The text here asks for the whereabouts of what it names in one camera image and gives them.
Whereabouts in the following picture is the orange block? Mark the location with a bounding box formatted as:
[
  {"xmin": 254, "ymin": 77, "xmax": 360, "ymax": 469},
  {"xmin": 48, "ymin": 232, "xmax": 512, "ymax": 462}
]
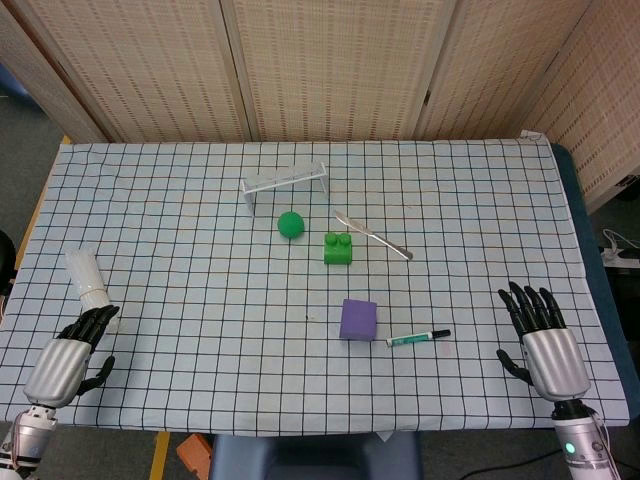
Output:
[{"xmin": 175, "ymin": 433, "xmax": 212, "ymax": 476}]

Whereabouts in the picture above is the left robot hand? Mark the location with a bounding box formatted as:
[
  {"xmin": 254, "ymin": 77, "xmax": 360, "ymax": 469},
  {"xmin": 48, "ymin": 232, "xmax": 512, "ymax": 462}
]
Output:
[{"xmin": 22, "ymin": 305, "xmax": 121, "ymax": 409}]

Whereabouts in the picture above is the green marker with black cap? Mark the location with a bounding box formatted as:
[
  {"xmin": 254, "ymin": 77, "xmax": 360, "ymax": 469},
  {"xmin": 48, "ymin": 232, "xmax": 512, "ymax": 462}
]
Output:
[{"xmin": 385, "ymin": 328, "xmax": 452, "ymax": 349}]

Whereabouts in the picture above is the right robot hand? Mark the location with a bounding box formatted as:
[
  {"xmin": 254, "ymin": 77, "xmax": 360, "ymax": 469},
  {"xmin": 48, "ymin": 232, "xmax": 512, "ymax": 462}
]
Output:
[{"xmin": 495, "ymin": 280, "xmax": 592, "ymax": 403}]

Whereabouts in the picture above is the blue chair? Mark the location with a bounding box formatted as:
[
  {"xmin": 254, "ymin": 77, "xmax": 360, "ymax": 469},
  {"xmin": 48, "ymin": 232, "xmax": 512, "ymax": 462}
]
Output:
[{"xmin": 208, "ymin": 431, "xmax": 424, "ymax": 480}]

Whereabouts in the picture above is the white power strip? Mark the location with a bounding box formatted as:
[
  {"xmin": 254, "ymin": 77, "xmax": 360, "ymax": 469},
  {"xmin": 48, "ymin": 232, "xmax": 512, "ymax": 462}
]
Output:
[{"xmin": 599, "ymin": 228, "xmax": 640, "ymax": 268}]

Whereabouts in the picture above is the green toy brick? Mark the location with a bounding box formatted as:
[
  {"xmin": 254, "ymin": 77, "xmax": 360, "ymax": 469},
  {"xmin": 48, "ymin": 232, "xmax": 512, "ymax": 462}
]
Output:
[{"xmin": 322, "ymin": 232, "xmax": 355, "ymax": 266}]

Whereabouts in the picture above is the silver scalpel knife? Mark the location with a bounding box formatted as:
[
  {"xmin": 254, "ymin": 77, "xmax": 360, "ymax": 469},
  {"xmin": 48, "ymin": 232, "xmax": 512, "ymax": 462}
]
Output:
[{"xmin": 334, "ymin": 209, "xmax": 415, "ymax": 261}]

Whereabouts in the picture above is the beige folding screen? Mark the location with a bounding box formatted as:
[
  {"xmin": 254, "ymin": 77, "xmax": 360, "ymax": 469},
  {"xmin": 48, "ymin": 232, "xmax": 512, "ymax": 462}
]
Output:
[{"xmin": 0, "ymin": 0, "xmax": 640, "ymax": 209}]

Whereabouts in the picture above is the purple cube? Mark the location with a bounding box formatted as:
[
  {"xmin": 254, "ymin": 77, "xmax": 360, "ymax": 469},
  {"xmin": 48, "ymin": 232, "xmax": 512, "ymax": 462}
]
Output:
[{"xmin": 339, "ymin": 298, "xmax": 379, "ymax": 343}]

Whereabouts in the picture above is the grid pattern tablecloth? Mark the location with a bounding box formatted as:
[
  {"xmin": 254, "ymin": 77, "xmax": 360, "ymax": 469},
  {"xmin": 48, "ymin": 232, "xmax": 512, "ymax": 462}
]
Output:
[{"xmin": 0, "ymin": 130, "xmax": 631, "ymax": 435}]

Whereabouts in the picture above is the green ball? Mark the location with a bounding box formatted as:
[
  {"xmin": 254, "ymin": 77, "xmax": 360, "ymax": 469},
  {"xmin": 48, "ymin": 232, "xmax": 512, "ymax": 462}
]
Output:
[{"xmin": 277, "ymin": 211, "xmax": 306, "ymax": 239}]

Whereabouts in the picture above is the white test tube rack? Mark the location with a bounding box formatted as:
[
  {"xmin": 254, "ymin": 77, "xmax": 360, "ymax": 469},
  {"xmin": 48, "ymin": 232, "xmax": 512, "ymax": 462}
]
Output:
[{"xmin": 240, "ymin": 159, "xmax": 332, "ymax": 218}]

